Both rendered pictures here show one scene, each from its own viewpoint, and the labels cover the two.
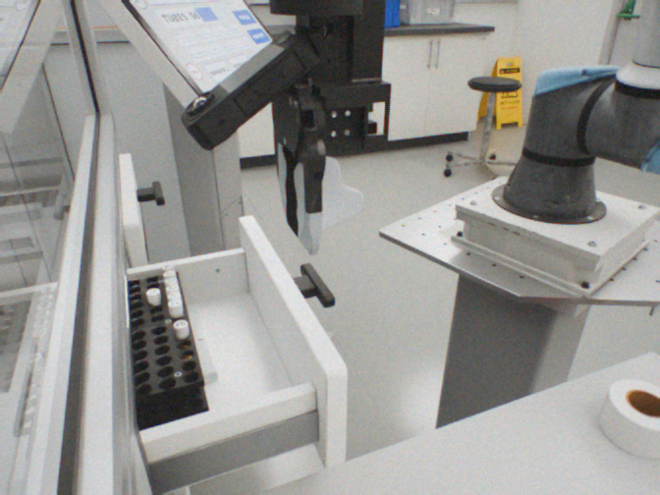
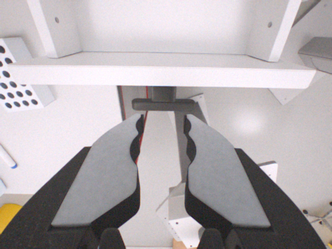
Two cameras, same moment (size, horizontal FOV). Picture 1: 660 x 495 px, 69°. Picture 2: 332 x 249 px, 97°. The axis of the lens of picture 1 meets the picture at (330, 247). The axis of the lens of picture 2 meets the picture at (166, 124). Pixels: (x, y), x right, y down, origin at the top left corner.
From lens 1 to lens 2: 0.40 m
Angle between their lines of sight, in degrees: 53
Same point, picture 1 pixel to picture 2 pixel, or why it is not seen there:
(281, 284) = (141, 71)
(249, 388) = (128, 19)
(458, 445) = (109, 117)
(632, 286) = (166, 212)
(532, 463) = (96, 136)
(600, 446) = not seen: hidden behind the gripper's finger
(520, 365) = (185, 157)
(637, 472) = not seen: hidden behind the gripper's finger
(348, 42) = not seen: outside the picture
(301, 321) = (73, 69)
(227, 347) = (181, 12)
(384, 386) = (242, 110)
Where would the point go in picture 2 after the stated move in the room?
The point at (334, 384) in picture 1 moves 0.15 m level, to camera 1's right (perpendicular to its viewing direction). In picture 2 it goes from (16, 69) to (27, 166)
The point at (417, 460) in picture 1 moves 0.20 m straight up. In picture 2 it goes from (106, 99) to (45, 173)
